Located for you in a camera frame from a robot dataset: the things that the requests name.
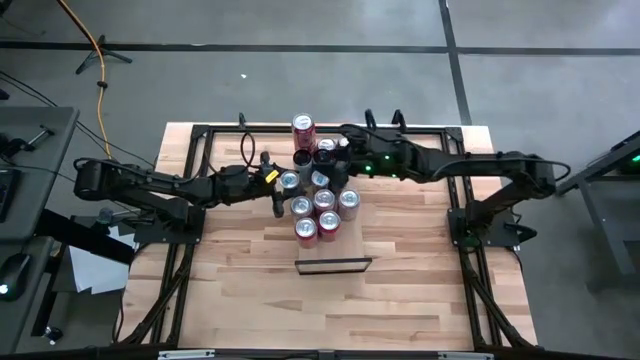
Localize black computer mouse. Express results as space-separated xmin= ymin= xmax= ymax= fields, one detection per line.
xmin=0 ymin=252 xmax=32 ymax=303

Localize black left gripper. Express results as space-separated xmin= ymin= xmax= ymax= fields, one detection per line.
xmin=219 ymin=149 xmax=303 ymax=220

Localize black metal cart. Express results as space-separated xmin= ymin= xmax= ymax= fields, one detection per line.
xmin=549 ymin=128 xmax=640 ymax=294

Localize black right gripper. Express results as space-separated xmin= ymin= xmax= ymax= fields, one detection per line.
xmin=330 ymin=108 xmax=409 ymax=195

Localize blue silver energy drink can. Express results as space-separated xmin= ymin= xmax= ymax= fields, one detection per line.
xmin=278 ymin=169 xmax=301 ymax=198

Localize grey desk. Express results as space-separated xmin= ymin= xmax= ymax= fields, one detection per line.
xmin=0 ymin=105 xmax=81 ymax=354

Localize black tripod stand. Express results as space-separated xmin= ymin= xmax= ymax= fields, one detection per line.
xmin=74 ymin=33 xmax=134 ymax=76

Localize black keyboard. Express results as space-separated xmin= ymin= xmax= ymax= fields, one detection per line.
xmin=0 ymin=167 xmax=22 ymax=224

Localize silver metal bracket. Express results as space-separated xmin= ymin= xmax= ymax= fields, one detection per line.
xmin=437 ymin=351 xmax=495 ymax=360
xmin=157 ymin=349 xmax=216 ymax=360

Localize yellow extension cable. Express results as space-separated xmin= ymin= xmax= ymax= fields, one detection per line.
xmin=56 ymin=0 xmax=113 ymax=160

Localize black beam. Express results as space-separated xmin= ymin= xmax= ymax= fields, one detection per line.
xmin=33 ymin=208 xmax=137 ymax=266

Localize metal clamp tool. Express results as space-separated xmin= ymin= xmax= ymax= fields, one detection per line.
xmin=23 ymin=123 xmax=57 ymax=152

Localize white paper sheets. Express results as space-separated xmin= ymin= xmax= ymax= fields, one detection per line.
xmin=66 ymin=224 xmax=137 ymax=296

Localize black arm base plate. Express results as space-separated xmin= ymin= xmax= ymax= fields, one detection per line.
xmin=133 ymin=207 xmax=206 ymax=246
xmin=447 ymin=207 xmax=539 ymax=250

